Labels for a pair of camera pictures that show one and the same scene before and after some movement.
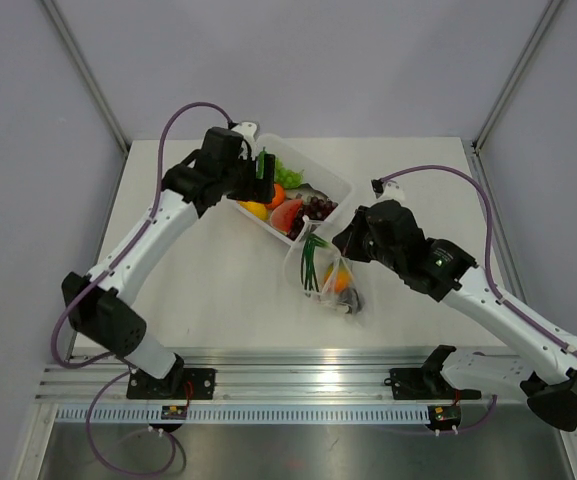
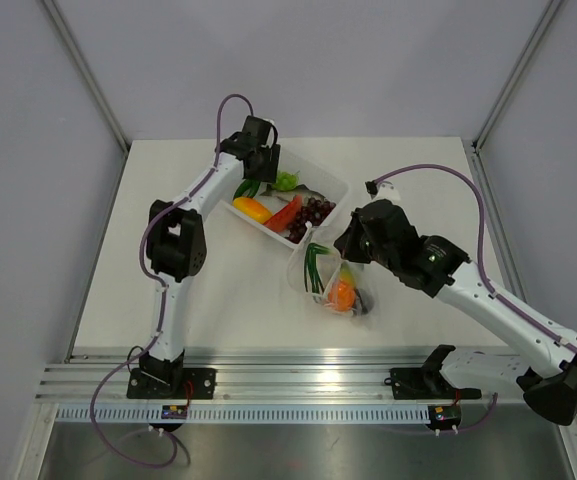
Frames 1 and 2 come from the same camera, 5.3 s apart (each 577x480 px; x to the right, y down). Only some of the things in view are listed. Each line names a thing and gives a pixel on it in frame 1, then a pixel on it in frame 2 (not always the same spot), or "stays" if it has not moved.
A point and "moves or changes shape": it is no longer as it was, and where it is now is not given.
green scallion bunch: (307, 262) moves or changes shape
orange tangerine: (279, 197) → (342, 297)
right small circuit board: (443, 417) stays
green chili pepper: (260, 163) moves or changes shape
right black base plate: (424, 383) stays
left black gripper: (262, 190) → (266, 173)
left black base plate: (180, 384) stays
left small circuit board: (175, 412) stays
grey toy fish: (305, 190) stays
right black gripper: (349, 238) stays
